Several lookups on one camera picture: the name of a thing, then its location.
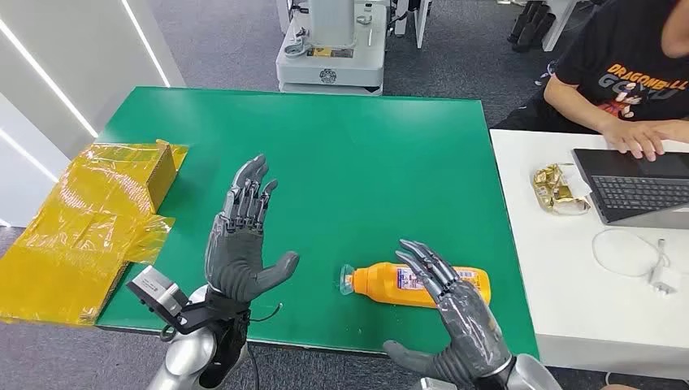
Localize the orange plastic bottle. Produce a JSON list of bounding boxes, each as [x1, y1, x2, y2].
[[339, 262, 492, 310]]

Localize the dark grey laptop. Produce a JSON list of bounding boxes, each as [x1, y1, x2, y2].
[[571, 148, 689, 231]]

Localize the yellow taped cardboard box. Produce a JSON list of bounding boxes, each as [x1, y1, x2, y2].
[[0, 139, 190, 327]]

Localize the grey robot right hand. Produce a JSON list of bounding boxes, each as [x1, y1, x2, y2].
[[383, 239, 513, 387]]

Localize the person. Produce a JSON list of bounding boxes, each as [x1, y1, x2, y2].
[[492, 0, 689, 163]]

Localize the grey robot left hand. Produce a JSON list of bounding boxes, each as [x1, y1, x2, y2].
[[204, 154, 301, 304]]

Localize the gold foil wrapper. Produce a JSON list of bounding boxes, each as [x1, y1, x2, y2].
[[531, 162, 592, 216]]

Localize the white furniture leg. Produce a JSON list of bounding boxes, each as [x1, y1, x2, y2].
[[542, 0, 580, 53]]

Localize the person's right hand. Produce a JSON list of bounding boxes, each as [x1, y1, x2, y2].
[[601, 119, 674, 163]]

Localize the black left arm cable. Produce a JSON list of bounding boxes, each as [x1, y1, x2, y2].
[[245, 302, 284, 390]]

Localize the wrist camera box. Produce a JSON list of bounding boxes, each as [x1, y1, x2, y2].
[[419, 376, 460, 390], [125, 265, 208, 336]]

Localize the white thin cable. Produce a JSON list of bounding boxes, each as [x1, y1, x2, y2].
[[591, 228, 672, 281]]

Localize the white charger adapter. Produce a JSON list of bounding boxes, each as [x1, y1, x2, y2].
[[648, 266, 683, 297]]

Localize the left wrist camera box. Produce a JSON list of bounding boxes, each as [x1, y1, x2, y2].
[[125, 265, 208, 336]]

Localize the white upright panel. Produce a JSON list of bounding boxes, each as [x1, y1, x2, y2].
[[413, 0, 432, 50]]

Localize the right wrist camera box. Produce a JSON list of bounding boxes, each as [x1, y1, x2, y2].
[[419, 376, 460, 390]]

